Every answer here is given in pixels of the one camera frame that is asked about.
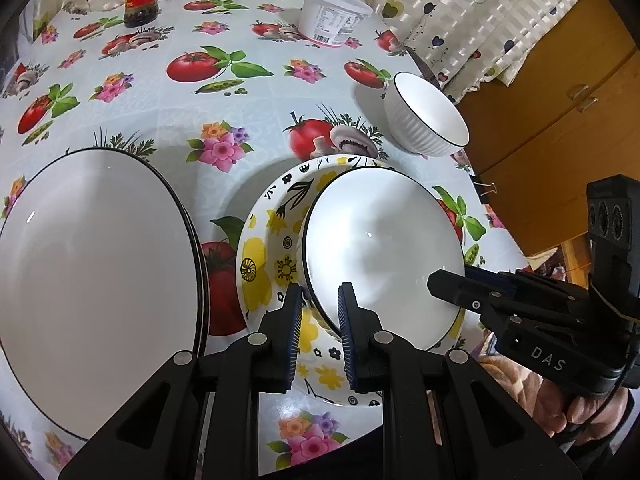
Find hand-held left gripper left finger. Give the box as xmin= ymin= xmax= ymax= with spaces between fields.
xmin=59 ymin=284 xmax=305 ymax=480

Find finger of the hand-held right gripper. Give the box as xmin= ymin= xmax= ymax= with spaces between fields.
xmin=427 ymin=269 xmax=592 ymax=322
xmin=465 ymin=265 xmax=590 ymax=307

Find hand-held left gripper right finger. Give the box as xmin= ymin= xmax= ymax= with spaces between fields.
xmin=337 ymin=282 xmax=583 ymax=480

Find yellow floral plate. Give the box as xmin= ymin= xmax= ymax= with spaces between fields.
xmin=236 ymin=155 xmax=468 ymax=408

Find white ribbed bowl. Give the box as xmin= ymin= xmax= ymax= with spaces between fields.
xmin=301 ymin=166 xmax=467 ymax=352
xmin=384 ymin=71 xmax=471 ymax=157

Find person's right hand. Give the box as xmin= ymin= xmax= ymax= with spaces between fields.
xmin=531 ymin=385 xmax=632 ymax=440

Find black binder clip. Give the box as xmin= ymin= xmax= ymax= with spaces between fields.
xmin=471 ymin=174 xmax=500 ymax=206

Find wooden cabinet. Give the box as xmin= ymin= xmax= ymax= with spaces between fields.
xmin=457 ymin=0 xmax=640 ymax=261

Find vegetable print tablecloth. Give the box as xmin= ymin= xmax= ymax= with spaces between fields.
xmin=0 ymin=0 xmax=532 ymax=477

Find heart print curtain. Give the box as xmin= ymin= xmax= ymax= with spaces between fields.
xmin=165 ymin=0 xmax=597 ymax=107

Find white plastic tub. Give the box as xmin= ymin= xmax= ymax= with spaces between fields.
xmin=298 ymin=0 xmax=374 ymax=50

